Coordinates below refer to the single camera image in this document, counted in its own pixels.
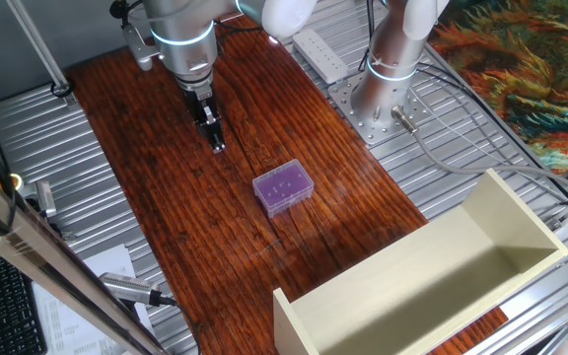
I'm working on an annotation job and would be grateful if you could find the clear box with purple insert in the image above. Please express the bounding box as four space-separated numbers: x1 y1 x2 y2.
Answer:
251 158 316 219

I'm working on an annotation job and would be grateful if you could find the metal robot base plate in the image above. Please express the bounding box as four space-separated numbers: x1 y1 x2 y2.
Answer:
326 73 433 146

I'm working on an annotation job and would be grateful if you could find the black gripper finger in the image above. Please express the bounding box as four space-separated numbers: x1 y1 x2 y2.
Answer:
203 104 227 155
194 122 211 147

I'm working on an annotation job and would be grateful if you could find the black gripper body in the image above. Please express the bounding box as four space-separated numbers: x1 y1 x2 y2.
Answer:
183 82 216 127

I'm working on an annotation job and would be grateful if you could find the cream wooden shelf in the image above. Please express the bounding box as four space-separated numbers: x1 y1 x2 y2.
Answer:
272 168 568 355

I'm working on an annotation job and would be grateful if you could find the printed paper sheet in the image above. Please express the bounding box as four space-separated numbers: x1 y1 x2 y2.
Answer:
32 244 140 355

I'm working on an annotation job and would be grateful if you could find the silver camera with ribbed housing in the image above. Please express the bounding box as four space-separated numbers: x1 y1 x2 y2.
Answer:
98 271 164 308

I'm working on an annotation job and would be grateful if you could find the aluminium frame beam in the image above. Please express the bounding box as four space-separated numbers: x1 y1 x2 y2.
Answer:
0 142 168 355

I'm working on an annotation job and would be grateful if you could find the slanted aluminium frame post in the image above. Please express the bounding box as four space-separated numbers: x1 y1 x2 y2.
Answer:
6 0 76 100

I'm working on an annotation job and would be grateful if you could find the white power strip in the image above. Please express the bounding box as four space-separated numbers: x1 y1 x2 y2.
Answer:
292 28 349 85

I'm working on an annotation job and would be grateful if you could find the black keyboard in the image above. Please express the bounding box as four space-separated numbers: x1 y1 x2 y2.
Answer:
0 236 48 355

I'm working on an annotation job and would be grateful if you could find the thick grey robot cable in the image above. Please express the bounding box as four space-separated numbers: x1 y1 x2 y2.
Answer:
390 105 568 199

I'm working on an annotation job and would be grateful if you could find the brown wood grain board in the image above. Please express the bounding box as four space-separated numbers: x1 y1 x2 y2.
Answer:
66 13 510 355

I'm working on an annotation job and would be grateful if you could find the colourful painted cloth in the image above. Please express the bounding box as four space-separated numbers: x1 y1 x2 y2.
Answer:
429 0 568 174

